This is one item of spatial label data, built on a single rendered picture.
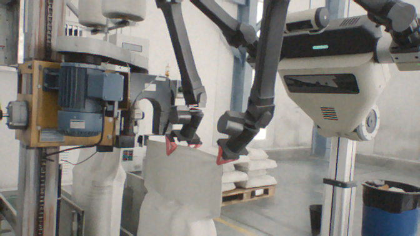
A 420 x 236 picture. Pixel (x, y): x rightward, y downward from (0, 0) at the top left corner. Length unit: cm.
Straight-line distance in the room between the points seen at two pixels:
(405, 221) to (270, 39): 250
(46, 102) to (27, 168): 26
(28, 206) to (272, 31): 110
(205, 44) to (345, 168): 577
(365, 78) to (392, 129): 818
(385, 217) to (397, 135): 634
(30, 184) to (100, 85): 51
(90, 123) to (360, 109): 95
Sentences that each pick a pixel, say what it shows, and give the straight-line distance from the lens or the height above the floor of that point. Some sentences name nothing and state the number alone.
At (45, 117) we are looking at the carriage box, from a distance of 142.
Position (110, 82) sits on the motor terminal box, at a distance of 122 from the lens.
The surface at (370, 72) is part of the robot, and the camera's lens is 130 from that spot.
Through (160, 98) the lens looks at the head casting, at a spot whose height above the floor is 123.
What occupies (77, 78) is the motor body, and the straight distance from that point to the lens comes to 125.
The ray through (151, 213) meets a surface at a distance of 143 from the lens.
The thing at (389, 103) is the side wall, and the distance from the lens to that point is 951.
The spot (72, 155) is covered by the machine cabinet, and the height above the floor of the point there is 51.
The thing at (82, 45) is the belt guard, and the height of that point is 139.
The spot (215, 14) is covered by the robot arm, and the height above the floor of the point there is 156.
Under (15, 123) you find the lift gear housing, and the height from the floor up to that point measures 111.
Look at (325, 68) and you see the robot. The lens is 132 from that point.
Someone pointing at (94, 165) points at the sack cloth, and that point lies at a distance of 193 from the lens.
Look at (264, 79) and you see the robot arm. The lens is 98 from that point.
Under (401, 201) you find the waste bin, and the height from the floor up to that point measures 57.
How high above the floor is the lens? 122
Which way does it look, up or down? 3 degrees down
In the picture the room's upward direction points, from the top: 4 degrees clockwise
